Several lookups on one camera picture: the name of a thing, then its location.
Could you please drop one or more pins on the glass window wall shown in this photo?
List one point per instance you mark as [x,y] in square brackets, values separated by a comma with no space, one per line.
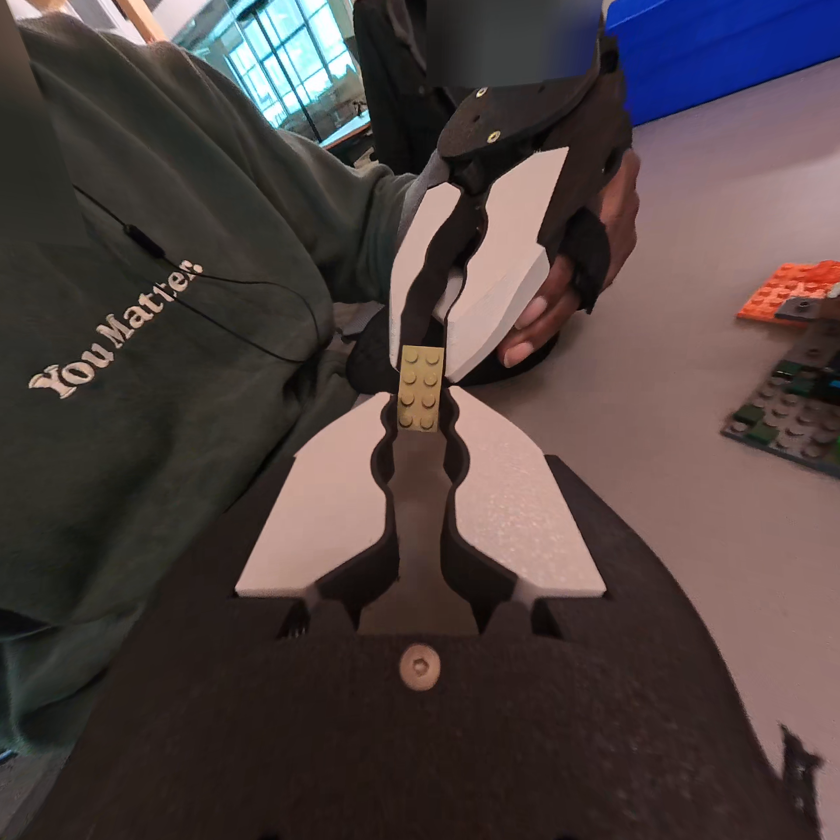
[295,59]

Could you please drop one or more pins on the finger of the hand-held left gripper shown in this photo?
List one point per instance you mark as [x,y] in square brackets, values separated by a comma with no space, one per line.
[505,262]
[408,262]

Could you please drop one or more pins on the orange toy brick plate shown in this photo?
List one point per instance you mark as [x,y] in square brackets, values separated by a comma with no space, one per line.
[781,289]

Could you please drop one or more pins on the grey desk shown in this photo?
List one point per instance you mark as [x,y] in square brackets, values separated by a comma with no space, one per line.
[656,459]

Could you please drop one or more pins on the person's left hand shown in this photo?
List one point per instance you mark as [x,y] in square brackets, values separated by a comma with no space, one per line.
[538,315]

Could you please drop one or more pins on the person's left forearm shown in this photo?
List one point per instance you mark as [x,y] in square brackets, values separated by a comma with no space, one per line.
[354,210]

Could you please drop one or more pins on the blue storage bin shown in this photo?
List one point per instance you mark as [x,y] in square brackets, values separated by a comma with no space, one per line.
[722,52]

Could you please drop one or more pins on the tan toy brick plate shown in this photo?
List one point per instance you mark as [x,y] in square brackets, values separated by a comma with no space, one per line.
[420,387]

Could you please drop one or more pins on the toy brick tower model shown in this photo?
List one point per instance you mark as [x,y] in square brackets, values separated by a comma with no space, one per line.
[781,407]

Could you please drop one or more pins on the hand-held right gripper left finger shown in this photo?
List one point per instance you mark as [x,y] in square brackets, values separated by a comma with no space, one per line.
[315,525]

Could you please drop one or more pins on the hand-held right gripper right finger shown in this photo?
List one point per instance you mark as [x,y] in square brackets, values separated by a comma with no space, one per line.
[518,525]

